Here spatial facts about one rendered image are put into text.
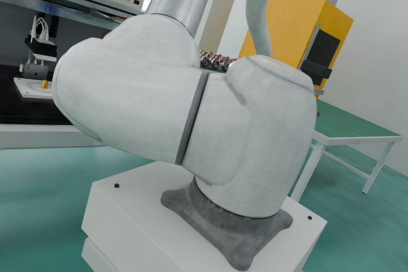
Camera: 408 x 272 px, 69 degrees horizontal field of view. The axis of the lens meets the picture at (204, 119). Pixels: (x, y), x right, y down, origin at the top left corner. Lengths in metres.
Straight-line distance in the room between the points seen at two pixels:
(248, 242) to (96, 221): 0.25
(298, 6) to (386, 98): 2.27
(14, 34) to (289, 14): 3.87
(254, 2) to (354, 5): 5.48
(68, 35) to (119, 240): 1.01
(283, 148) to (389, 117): 5.42
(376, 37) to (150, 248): 5.80
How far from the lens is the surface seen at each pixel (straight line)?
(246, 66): 0.41
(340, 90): 6.08
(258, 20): 0.97
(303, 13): 4.55
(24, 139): 0.91
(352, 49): 6.15
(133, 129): 0.41
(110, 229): 0.53
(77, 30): 1.39
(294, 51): 4.47
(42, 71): 1.25
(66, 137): 0.94
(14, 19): 1.33
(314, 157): 2.13
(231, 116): 0.39
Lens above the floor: 1.14
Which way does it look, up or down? 17 degrees down
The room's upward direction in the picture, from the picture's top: 19 degrees clockwise
